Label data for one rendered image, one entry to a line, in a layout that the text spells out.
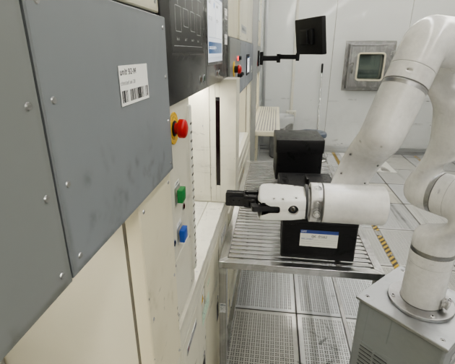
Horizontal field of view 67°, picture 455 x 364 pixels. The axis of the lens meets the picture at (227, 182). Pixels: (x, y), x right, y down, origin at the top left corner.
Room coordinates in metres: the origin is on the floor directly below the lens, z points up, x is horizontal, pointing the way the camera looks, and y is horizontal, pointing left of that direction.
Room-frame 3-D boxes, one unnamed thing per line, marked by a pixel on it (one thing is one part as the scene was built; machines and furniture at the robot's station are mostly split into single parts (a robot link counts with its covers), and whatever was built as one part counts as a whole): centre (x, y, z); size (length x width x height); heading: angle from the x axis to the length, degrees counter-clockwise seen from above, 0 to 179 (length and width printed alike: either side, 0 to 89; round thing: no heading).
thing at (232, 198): (0.68, -0.03, 1.20); 0.07 x 0.03 x 0.03; 82
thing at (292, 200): (0.68, -0.12, 1.20); 0.11 x 0.10 x 0.07; 82
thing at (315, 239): (1.26, -0.36, 0.85); 0.28 x 0.28 x 0.17; 82
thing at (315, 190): (0.67, -0.18, 1.20); 0.09 x 0.03 x 0.08; 172
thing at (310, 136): (2.13, -0.44, 0.89); 0.29 x 0.29 x 0.25; 86
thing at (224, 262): (1.71, -0.35, 0.38); 1.30 x 0.60 x 0.76; 172
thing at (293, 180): (1.69, -0.42, 0.83); 0.29 x 0.29 x 0.13; 85
